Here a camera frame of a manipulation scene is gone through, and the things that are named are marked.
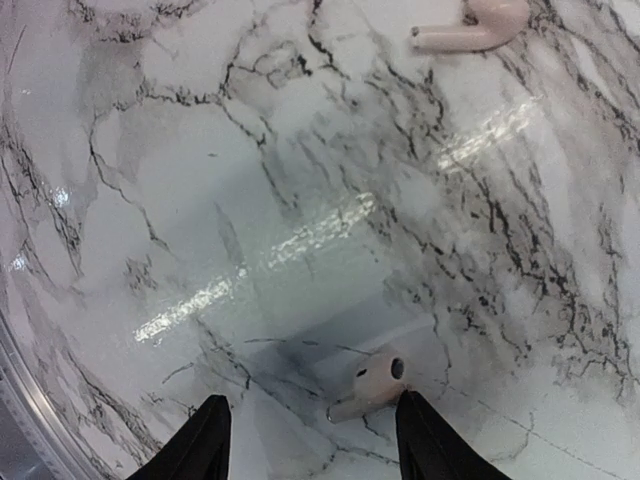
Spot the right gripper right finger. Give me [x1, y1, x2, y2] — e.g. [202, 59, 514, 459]
[395, 390, 508, 480]

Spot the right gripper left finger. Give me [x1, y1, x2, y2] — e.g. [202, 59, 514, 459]
[129, 395, 232, 480]

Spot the pink earbud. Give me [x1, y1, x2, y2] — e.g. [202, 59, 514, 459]
[326, 349, 409, 424]
[409, 0, 530, 53]

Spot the aluminium front rail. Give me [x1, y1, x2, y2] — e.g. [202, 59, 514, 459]
[1, 318, 102, 479]

